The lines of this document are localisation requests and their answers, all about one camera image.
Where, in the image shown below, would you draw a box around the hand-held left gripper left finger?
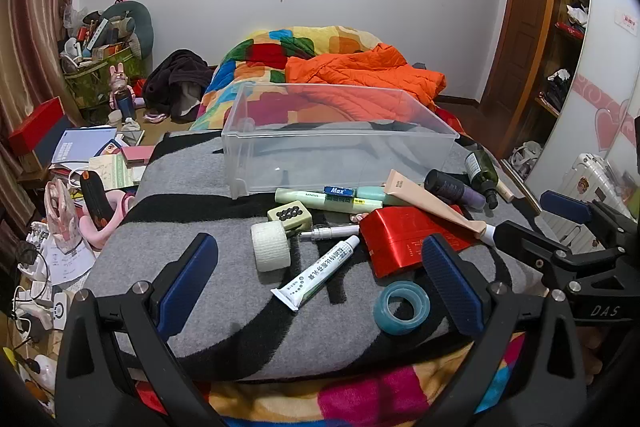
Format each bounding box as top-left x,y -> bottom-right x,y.
54,233 -> 221,427

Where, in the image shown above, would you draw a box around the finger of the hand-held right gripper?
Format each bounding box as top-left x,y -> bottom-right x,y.
492,221 -> 621,303
539,190 -> 640,248

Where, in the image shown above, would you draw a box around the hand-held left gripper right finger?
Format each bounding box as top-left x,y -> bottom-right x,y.
421,234 -> 588,427

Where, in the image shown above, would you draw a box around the beige slim tube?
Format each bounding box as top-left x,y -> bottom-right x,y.
492,167 -> 516,202

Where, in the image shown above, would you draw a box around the red metallic box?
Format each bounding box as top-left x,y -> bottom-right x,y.
359,205 -> 478,279

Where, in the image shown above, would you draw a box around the blue tape roll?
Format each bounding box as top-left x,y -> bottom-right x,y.
374,281 -> 432,335

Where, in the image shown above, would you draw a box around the dark green bottle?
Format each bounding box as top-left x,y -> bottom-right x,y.
464,150 -> 500,210

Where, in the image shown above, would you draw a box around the white bandage roll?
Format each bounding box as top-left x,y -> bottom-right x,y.
250,222 -> 292,274

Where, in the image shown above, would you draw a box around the dark purple bottle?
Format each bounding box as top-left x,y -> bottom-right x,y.
424,169 -> 487,209

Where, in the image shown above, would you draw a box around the beige cosmetic tube white cap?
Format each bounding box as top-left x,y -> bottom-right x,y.
384,169 -> 496,248

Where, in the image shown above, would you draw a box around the cream dotted cube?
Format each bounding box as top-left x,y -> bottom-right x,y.
266,202 -> 313,230

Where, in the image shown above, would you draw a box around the white ointment tube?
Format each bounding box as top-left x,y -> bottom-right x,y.
270,234 -> 361,312

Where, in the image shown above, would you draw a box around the light green cosmetic tube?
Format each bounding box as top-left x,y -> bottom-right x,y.
275,188 -> 385,214

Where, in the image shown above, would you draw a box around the white pen with clear clip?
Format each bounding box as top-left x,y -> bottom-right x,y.
299,223 -> 361,242

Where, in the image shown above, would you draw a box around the clear plastic storage bin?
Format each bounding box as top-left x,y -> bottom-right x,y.
221,82 -> 460,200

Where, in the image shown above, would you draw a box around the white suitcase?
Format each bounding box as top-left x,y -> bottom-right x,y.
542,153 -> 633,253

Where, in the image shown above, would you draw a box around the white shoes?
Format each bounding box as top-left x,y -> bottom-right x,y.
510,141 -> 543,178

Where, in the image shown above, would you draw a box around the pink notebook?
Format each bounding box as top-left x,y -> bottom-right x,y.
120,146 -> 156,164

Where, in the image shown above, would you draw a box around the clear pink bag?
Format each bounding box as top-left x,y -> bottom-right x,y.
44,181 -> 83,255

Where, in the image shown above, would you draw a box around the white sliding door with hearts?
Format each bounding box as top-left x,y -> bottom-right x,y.
525,0 -> 640,192

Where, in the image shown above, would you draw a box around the wooden wardrobe shelves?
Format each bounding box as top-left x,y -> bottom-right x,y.
535,0 -> 593,122

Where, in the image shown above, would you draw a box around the blue book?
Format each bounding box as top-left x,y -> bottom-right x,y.
50,127 -> 118,165

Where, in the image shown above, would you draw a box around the dark blue bottle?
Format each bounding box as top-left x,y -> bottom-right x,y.
117,89 -> 137,120

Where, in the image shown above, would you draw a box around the brown wooden door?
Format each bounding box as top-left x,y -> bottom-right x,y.
480,0 -> 553,108

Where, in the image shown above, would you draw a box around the dark clothes pile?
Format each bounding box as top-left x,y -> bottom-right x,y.
142,49 -> 213,118

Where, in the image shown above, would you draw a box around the pink bunny toy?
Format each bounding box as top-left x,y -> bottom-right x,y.
109,63 -> 132,108

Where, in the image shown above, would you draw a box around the red cardboard box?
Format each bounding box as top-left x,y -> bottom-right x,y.
7,97 -> 66,155

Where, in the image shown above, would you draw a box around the green box of clutter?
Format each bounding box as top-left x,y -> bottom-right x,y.
62,47 -> 146,110

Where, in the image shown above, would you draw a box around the orange down jacket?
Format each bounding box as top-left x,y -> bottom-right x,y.
285,43 -> 447,110

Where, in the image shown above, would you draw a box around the colourful patchwork quilt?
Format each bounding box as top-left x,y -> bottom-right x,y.
132,25 -> 531,427

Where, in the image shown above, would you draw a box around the grey green neck pillow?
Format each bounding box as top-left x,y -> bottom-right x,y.
100,1 -> 155,58

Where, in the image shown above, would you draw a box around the striped curtain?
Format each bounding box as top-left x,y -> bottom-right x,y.
0,0 -> 101,208

